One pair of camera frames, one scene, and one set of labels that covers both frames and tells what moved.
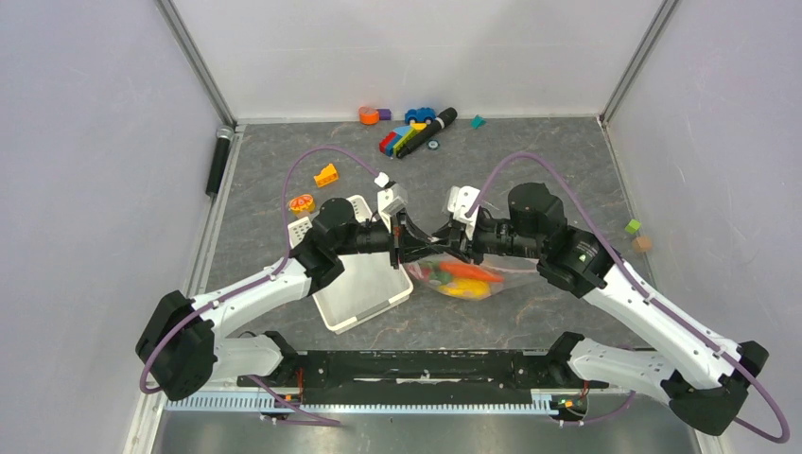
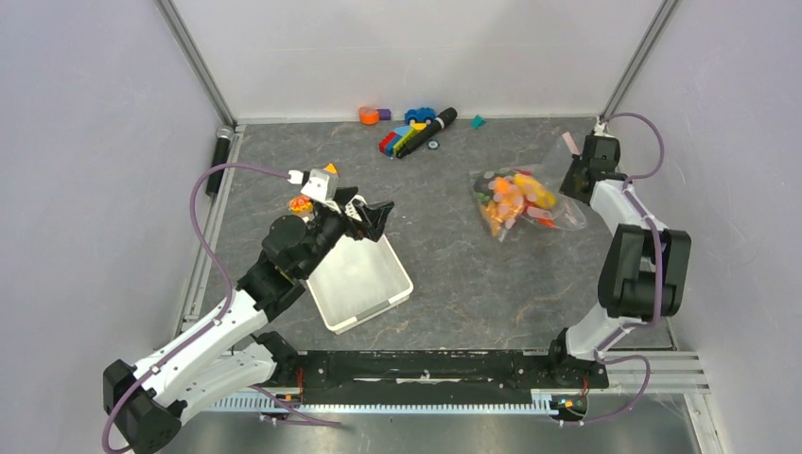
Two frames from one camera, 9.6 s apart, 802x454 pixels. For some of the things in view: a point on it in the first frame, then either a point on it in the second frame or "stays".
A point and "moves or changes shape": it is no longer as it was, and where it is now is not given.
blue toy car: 420,114 stays
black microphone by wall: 224,134 stays
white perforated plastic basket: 368,283 stays
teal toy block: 478,121 stays
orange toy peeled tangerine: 304,203 stays
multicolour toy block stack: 392,140 stays
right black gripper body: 485,239 -> 567,183
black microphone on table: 444,118 stays
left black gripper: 407,254 -> 374,216
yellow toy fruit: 466,288 moves or changes shape
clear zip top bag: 455,276 -> 514,196
